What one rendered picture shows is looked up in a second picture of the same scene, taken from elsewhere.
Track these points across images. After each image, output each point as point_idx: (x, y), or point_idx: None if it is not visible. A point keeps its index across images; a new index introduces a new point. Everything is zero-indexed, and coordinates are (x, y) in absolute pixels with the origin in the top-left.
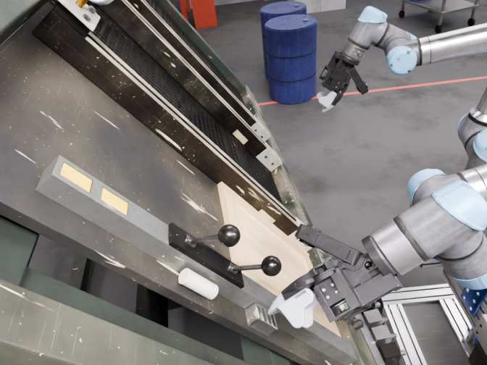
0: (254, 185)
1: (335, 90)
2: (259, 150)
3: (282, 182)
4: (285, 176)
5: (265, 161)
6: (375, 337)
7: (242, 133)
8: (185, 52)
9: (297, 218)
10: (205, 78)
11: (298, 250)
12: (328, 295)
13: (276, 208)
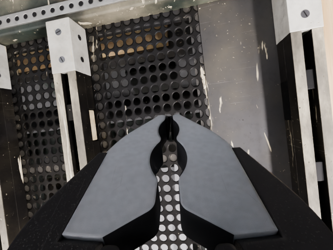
0: (328, 161)
1: (133, 236)
2: (84, 80)
3: (119, 14)
4: (98, 7)
5: (84, 53)
6: None
7: (90, 129)
8: None
9: (290, 26)
10: (16, 214)
11: (329, 13)
12: None
13: (330, 99)
